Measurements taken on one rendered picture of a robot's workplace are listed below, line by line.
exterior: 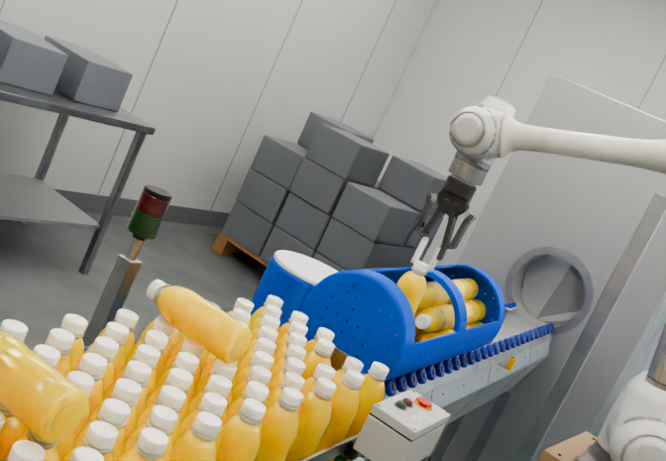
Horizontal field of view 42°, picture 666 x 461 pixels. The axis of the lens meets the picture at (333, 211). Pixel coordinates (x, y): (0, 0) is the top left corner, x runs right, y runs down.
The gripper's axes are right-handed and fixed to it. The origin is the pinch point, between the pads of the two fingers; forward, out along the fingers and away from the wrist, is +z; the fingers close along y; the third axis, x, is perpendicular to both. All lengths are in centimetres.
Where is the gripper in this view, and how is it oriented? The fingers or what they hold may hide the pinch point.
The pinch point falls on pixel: (427, 255)
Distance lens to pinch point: 213.2
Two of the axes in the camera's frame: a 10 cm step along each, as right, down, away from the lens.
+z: -4.1, 9.0, 1.7
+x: -4.5, -0.4, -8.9
